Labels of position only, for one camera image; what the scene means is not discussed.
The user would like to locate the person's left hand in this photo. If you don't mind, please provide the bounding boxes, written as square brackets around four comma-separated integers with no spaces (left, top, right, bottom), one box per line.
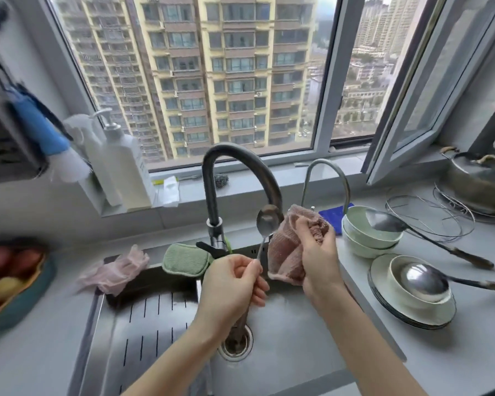
[194,254,270,347]

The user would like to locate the person's right hand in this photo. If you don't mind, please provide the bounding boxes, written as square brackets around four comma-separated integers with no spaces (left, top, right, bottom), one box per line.
[295,216,347,314]

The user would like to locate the pink dish cloth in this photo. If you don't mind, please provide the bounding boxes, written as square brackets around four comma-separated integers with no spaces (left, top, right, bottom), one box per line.
[267,203,331,287]

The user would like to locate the pale green bowl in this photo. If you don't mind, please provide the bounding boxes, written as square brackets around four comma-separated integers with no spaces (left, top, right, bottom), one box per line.
[341,224,399,260]
[343,205,404,250]

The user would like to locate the small white bowl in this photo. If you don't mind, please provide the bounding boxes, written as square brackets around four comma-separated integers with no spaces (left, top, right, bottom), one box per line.
[387,255,453,312]

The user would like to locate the steel spatula wooden handle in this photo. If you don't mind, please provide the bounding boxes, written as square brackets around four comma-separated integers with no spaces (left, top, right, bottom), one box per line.
[365,209,495,271]

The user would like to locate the steel ladle dark handle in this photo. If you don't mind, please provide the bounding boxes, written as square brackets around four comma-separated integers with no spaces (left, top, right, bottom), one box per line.
[398,262,495,304]

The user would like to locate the black utensil holder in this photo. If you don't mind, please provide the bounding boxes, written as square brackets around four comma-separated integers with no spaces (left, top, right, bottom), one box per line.
[0,57,48,186]

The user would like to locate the person's right forearm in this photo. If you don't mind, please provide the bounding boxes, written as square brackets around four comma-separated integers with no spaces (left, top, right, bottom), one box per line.
[309,282,428,396]

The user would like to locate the person's left forearm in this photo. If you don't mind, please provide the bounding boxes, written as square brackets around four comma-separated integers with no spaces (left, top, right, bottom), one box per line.
[122,321,232,396]

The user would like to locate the dark pull-down kitchen faucet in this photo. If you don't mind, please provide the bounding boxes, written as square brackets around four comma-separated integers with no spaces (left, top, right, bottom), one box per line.
[196,142,284,260]

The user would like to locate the blue cloth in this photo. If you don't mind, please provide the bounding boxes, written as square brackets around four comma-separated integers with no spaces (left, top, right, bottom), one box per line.
[318,203,355,237]

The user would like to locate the green sponge pad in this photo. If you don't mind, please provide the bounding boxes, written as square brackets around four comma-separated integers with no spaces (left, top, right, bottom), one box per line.
[161,243,213,279]

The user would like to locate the sink drain strainer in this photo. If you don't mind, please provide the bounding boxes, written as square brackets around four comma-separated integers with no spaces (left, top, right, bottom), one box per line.
[218,323,255,362]

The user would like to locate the stainless steel sink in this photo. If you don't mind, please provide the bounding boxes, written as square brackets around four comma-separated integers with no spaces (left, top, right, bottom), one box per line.
[68,239,407,396]

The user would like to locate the steel slotted drain tray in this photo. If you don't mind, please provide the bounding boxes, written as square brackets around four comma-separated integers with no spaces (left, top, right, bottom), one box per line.
[68,280,213,396]

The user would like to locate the small steel drinking faucet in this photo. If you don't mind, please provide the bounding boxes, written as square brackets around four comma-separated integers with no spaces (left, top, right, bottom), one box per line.
[300,158,352,215]

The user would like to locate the pink rubber glove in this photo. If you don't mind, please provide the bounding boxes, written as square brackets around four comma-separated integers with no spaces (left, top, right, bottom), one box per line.
[77,244,151,298]

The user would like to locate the white plastic packet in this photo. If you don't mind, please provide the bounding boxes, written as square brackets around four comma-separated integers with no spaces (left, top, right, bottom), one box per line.
[161,175,180,207]

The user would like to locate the white pump soap dispenser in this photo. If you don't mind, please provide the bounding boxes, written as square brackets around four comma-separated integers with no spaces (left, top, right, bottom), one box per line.
[92,109,156,211]

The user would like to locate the open grey window sash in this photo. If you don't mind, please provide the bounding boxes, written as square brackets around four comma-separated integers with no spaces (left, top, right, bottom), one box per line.
[361,0,495,186]

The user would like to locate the stainless steel pot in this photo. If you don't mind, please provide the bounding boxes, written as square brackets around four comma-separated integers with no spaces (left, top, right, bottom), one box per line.
[439,146,495,215]

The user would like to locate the steel pot lid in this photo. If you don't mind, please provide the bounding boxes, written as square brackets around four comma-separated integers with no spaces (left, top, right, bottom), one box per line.
[449,151,495,178]

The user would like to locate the white spray bottle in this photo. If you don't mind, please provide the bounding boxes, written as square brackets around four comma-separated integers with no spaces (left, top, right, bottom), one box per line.
[63,114,124,207]

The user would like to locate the teal and orange fruit bowl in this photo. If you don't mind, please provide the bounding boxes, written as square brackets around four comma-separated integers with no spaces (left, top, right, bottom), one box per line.
[0,239,57,333]

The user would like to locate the yellow-green round fruit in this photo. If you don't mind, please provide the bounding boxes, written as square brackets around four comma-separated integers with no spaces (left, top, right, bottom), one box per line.
[0,277,25,301]

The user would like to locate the yellow apartment building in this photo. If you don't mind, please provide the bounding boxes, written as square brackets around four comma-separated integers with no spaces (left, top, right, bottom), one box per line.
[51,0,318,161]

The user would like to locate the blue dish brush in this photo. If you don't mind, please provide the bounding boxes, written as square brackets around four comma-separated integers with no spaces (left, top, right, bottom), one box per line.
[4,88,91,184]

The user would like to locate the black scissors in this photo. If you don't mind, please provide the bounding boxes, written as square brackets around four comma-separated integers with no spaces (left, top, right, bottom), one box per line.
[14,80,74,141]

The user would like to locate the wire steaming rack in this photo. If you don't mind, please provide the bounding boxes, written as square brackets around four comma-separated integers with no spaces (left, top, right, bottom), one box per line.
[433,181,495,224]
[386,187,476,243]

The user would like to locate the grey window frame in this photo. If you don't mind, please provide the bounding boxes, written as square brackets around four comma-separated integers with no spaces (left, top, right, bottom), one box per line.
[8,0,397,178]

